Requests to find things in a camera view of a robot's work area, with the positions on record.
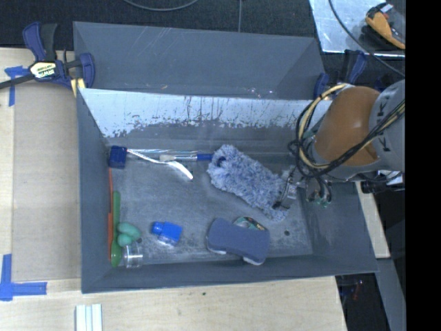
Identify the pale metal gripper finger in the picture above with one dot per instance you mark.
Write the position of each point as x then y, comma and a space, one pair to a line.
284, 203
290, 191

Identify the clear plastic jar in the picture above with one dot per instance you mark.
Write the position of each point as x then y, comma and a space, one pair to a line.
132, 255

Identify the grey metal bin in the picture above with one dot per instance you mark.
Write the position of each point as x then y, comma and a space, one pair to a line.
193, 64

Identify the blue sponge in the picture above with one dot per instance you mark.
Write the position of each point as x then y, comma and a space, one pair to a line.
237, 241

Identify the pale wood flat board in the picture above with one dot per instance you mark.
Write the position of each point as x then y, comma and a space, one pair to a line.
44, 185

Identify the dark blue square block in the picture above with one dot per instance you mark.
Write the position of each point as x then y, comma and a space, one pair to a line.
117, 157

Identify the small blue plastic bottle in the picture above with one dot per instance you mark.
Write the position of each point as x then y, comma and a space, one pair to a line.
169, 232

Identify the black cylinder on white bracket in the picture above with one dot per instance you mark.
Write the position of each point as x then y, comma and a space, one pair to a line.
377, 185

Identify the green plastic spoon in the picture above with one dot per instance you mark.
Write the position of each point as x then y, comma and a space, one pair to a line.
116, 219

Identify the blue and white fluffy duster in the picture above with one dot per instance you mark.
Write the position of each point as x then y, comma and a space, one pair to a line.
243, 179

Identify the thin orange stick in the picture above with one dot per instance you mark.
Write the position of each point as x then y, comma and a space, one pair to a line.
110, 212

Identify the mint green toy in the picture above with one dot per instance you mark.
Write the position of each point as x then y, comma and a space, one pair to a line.
126, 232

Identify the colourful printed small packet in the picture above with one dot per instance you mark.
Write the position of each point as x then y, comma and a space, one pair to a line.
251, 222

